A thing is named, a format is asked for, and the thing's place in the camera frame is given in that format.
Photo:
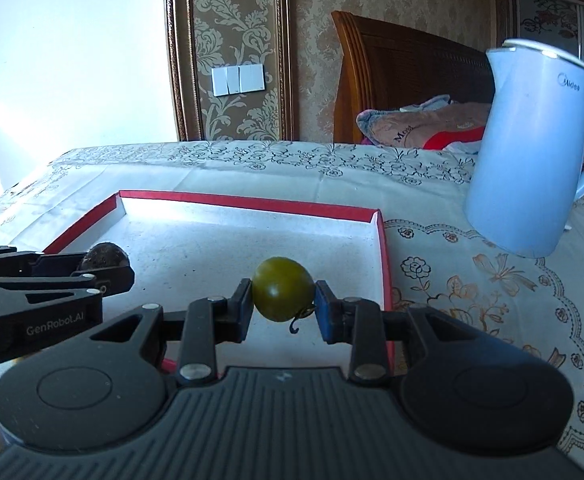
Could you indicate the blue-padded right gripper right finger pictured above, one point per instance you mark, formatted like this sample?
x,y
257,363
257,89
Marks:
x,y
359,323

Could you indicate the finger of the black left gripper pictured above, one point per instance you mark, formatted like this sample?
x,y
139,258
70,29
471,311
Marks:
x,y
16,264

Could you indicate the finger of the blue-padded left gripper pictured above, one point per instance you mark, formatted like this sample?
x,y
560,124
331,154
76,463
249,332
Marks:
x,y
38,287

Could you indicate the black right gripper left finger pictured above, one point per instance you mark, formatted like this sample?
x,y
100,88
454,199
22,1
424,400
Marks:
x,y
211,321

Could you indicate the short dark sugarcane piece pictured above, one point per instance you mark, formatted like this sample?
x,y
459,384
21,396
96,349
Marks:
x,y
103,255

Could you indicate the green tomato with stem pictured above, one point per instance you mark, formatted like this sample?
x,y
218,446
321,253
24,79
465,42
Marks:
x,y
283,291

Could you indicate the red shallow cardboard tray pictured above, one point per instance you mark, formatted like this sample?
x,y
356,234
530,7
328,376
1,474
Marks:
x,y
186,246

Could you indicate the floral embroidered tablecloth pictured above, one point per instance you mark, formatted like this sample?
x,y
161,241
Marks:
x,y
436,257

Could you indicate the pink patterned pillow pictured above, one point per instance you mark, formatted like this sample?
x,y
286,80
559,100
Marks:
x,y
437,124

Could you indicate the light blue electric kettle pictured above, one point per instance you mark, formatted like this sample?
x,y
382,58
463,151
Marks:
x,y
530,164

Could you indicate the brown wooden headboard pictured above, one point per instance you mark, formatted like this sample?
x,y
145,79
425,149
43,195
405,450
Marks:
x,y
386,66

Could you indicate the wardrobe sliding door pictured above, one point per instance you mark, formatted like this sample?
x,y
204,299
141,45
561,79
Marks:
x,y
559,23

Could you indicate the white wall switch panel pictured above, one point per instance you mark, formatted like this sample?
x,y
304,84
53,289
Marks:
x,y
237,79

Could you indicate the brown wooden wall trim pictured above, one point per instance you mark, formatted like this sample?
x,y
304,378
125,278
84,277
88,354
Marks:
x,y
205,34

